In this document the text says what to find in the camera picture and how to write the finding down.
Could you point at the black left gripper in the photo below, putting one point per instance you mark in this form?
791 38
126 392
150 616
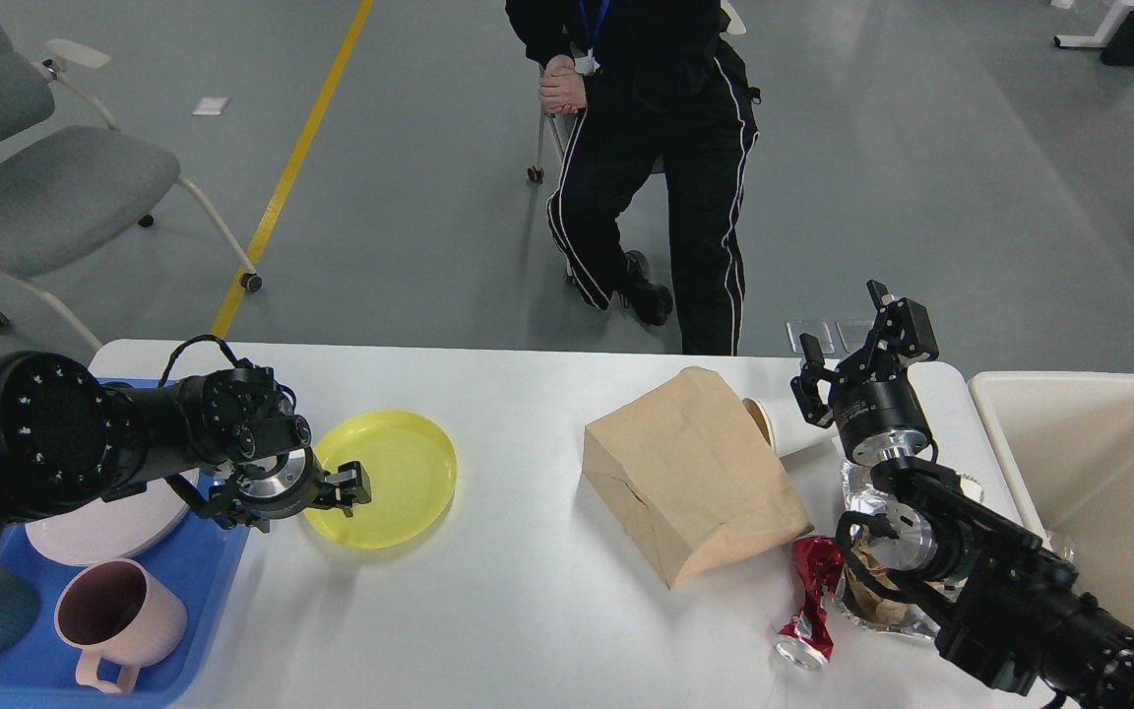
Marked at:
280 487

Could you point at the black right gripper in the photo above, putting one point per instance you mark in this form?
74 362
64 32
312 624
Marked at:
879 416

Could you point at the yellow plastic plate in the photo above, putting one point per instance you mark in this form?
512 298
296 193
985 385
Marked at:
412 466

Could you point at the pink plastic mug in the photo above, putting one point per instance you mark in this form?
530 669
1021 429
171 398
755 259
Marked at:
121 619

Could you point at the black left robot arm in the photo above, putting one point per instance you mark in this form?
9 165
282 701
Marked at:
231 444

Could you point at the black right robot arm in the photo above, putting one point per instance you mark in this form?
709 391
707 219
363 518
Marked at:
1006 607

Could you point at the white paper cup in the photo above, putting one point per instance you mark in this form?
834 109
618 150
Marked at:
781 427

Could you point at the pink plastic plate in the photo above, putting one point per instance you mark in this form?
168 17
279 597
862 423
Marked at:
102 531

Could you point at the brown paper bag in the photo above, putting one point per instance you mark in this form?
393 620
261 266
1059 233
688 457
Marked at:
689 476

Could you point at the crumpled foil wrapper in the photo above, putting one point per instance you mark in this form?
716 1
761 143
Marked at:
875 611

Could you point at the beige plastic bin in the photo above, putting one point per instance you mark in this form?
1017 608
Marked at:
1065 442

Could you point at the crushed red can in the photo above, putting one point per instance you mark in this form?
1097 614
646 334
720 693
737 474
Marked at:
817 567

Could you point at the blue plastic tray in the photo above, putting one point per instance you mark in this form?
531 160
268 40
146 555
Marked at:
196 562

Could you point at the person in black tracksuit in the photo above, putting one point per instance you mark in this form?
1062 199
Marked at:
656 148

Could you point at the white chair under person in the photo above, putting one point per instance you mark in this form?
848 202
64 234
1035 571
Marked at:
547 138

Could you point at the grey office chair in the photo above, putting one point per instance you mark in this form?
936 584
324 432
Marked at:
68 194

